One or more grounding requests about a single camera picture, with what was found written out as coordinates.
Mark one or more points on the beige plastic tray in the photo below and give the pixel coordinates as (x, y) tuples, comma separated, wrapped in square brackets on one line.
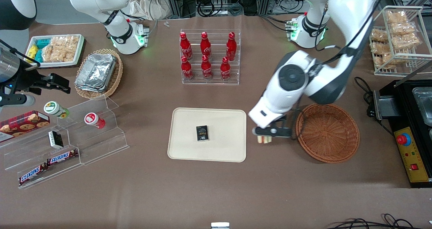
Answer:
[(222, 148)]

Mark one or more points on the yellow emergency stop control box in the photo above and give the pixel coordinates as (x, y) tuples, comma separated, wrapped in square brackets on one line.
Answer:
[(413, 165)]

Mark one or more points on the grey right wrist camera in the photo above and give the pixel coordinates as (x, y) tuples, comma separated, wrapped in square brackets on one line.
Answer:
[(17, 100)]

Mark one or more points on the yellow snack packet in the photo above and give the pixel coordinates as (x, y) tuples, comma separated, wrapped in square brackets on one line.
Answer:
[(32, 52)]

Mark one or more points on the clear acrylic bottle rack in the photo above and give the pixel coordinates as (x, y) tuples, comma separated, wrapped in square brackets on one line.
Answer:
[(216, 82)]

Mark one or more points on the round brown wicker basket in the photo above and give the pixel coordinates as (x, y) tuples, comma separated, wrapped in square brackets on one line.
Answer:
[(327, 134)]

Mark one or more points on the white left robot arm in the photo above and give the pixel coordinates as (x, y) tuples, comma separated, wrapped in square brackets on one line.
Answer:
[(293, 80)]

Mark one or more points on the small black card box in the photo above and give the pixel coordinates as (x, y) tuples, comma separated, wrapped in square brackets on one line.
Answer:
[(202, 133)]

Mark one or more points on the clear acrylic stepped shelf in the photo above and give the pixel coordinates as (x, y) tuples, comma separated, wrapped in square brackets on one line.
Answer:
[(98, 144)]

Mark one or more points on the clear rice cracker pack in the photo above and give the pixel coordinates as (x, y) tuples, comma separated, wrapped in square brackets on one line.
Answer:
[(64, 55), (65, 41), (48, 53)]

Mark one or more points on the snickers chocolate bar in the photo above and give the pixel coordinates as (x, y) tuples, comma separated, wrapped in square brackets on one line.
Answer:
[(62, 156), (33, 174)]

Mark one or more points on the stacked aluminium foil trays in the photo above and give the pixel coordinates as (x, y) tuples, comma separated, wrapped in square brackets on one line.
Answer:
[(96, 72)]

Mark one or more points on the clear fried snack pack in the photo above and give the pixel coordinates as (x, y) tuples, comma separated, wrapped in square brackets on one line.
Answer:
[(386, 61), (396, 17), (380, 48), (379, 36), (405, 42), (404, 29)]

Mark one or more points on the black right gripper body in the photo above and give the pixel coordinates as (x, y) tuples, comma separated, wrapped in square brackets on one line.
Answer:
[(27, 81)]

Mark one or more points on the triangle sandwich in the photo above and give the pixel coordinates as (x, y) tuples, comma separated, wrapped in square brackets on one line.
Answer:
[(264, 140)]

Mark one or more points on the teal snack packet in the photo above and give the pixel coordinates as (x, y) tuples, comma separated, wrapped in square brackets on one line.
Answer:
[(38, 56), (43, 43)]

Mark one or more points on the red bottle white lid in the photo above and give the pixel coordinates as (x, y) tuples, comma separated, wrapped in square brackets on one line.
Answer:
[(92, 119)]

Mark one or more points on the white rectangular snack tray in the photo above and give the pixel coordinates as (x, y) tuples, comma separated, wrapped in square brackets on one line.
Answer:
[(80, 53)]

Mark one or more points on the black countertop appliance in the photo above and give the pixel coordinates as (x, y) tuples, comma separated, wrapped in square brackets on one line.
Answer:
[(401, 101)]

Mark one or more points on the oval tan wicker basket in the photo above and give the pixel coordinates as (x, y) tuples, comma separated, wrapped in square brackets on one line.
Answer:
[(114, 80)]

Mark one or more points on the red cookie box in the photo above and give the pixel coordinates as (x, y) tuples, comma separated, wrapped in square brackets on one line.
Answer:
[(23, 123)]

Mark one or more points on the red cola bottle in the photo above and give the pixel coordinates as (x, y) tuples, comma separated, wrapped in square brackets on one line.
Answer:
[(185, 47), (231, 48), (205, 46), (206, 69), (186, 70), (225, 71)]

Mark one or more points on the beige cloth bag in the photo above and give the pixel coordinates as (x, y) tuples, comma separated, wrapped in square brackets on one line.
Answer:
[(148, 3)]

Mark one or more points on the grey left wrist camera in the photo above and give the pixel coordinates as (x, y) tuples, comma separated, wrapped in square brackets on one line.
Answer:
[(273, 132)]

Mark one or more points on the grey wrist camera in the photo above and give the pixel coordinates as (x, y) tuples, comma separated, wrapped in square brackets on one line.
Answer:
[(17, 100), (273, 132)]

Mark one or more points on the green bottle sunflower lid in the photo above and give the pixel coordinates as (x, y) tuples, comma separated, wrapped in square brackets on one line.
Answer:
[(54, 109)]

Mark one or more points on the small black white box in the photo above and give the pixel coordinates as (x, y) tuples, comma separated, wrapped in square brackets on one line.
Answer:
[(55, 139)]

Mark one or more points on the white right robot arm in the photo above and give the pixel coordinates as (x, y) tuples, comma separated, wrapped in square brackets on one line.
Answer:
[(119, 36)]

